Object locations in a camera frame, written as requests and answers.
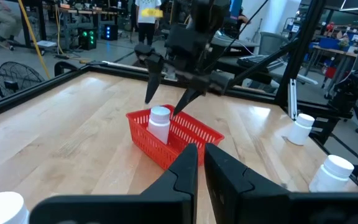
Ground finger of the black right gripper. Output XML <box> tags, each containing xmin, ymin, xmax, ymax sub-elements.
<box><xmin>144</xmin><ymin>55</ymin><xmax>165</xmax><ymax>105</ymax></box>
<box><xmin>172</xmin><ymin>88</ymin><xmax>203</xmax><ymax>117</ymax></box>

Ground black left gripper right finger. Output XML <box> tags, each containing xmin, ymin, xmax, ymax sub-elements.
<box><xmin>204</xmin><ymin>142</ymin><xmax>358</xmax><ymax>224</ymax></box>

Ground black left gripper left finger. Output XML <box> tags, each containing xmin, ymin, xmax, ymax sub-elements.
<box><xmin>29</xmin><ymin>143</ymin><xmax>198</xmax><ymax>224</ymax></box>

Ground white pill bottle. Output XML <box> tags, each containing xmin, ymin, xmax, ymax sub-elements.
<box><xmin>308</xmin><ymin>154</ymin><xmax>355</xmax><ymax>193</ymax></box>
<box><xmin>147</xmin><ymin>106</ymin><xmax>172</xmax><ymax>146</ymax></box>
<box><xmin>0</xmin><ymin>191</ymin><xmax>30</xmax><ymax>224</ymax></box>
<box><xmin>287</xmin><ymin>113</ymin><xmax>316</xmax><ymax>146</ymax></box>

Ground red plastic basket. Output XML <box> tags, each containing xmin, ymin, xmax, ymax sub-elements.
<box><xmin>125</xmin><ymin>104</ymin><xmax>226</xmax><ymax>170</ymax></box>

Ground person standing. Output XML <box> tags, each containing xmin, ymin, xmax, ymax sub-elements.
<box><xmin>134</xmin><ymin>0</ymin><xmax>163</xmax><ymax>46</ymax></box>

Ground computer tower blue lights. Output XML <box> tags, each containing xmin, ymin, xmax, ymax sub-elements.
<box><xmin>99</xmin><ymin>24</ymin><xmax>119</xmax><ymax>41</ymax></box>

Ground black keyboard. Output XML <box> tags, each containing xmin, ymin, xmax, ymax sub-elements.
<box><xmin>237</xmin><ymin>54</ymin><xmax>284</xmax><ymax>70</ymax></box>

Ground computer tower green lights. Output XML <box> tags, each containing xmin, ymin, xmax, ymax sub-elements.
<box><xmin>78</xmin><ymin>27</ymin><xmax>98</xmax><ymax>51</ymax></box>

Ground grey office chair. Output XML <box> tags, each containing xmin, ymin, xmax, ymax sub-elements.
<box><xmin>258</xmin><ymin>31</ymin><xmax>290</xmax><ymax>57</ymax></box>

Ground black floor fan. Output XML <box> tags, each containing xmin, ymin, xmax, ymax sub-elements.
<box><xmin>0</xmin><ymin>61</ymin><xmax>46</xmax><ymax>100</ymax></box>

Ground wooden desk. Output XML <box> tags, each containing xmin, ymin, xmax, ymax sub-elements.
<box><xmin>305</xmin><ymin>45</ymin><xmax>358</xmax><ymax>77</ymax></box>

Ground person seated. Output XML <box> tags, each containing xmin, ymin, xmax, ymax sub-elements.
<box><xmin>0</xmin><ymin>0</ymin><xmax>23</xmax><ymax>50</ymax></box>

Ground yellow cable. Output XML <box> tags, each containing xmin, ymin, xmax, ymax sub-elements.
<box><xmin>17</xmin><ymin>0</ymin><xmax>52</xmax><ymax>80</ymax></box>

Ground black metal table frame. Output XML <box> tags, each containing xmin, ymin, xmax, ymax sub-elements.
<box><xmin>0</xmin><ymin>0</ymin><xmax>354</xmax><ymax>147</ymax></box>

